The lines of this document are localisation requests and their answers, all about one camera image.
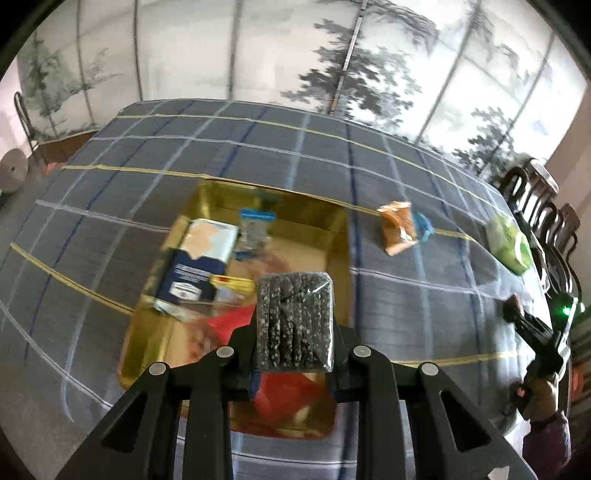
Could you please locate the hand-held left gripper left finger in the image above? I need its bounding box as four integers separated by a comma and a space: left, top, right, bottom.
55, 325, 260, 480

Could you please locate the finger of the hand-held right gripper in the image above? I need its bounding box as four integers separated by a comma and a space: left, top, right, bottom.
503, 310, 543, 358
517, 309, 555, 344

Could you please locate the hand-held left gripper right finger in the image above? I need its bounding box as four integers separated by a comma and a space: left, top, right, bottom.
327, 325, 539, 480

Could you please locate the red snack packet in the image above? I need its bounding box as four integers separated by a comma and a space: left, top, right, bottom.
203, 308, 334, 431

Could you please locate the dark snack bar clear packet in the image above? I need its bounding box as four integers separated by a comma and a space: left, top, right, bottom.
255, 271, 335, 372

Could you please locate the yellow snack packet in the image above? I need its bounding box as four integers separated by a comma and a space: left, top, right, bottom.
210, 274, 257, 306

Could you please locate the gold tin box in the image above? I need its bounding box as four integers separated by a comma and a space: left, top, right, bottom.
117, 180, 352, 439

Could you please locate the person's right hand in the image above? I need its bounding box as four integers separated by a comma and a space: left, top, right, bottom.
526, 376, 562, 422

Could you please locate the green tissue pack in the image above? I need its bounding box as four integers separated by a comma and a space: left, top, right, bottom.
486, 215, 533, 276

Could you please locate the dark wooden chair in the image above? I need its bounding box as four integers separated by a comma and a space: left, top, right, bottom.
498, 159, 560, 224
531, 203, 581, 298

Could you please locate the blue snack packet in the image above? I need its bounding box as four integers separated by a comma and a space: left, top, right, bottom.
413, 212, 435, 243

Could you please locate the blue and white carton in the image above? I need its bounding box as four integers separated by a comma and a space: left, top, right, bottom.
154, 218, 241, 315

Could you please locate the orange snack packet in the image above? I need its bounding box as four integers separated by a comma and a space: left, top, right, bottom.
376, 200, 419, 257

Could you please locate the clear packet with blue ends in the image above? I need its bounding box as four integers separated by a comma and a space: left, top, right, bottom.
235, 209, 277, 261

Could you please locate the grey plaid tablecloth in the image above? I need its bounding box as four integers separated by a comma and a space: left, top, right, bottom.
0, 98, 573, 480

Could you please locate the low wooden cabinet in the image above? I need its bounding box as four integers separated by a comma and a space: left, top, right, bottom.
39, 129, 100, 165

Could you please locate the tree painted folding screen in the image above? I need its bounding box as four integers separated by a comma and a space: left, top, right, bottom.
18, 0, 574, 182

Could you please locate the white paper roll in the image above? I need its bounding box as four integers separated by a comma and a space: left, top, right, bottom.
0, 150, 28, 193

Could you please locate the thin metal chair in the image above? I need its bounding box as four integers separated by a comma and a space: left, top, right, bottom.
14, 91, 48, 168

